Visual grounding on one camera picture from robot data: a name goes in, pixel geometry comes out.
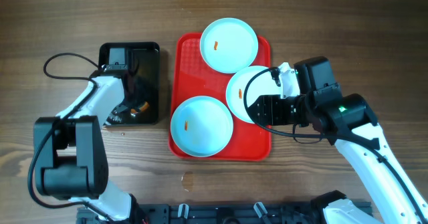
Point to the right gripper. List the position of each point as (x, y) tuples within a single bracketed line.
[(270, 105)]

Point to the white plate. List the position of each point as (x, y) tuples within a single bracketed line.
[(262, 85), (210, 126), (237, 45)]

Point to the orange green sponge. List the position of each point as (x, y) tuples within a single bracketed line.
[(140, 108)]

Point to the white plate top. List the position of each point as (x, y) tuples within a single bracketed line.
[(237, 45)]

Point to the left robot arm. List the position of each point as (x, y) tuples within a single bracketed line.
[(69, 165)]

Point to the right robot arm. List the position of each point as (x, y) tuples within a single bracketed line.
[(311, 108)]

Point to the black rectangular water basin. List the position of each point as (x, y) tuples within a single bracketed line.
[(141, 83)]

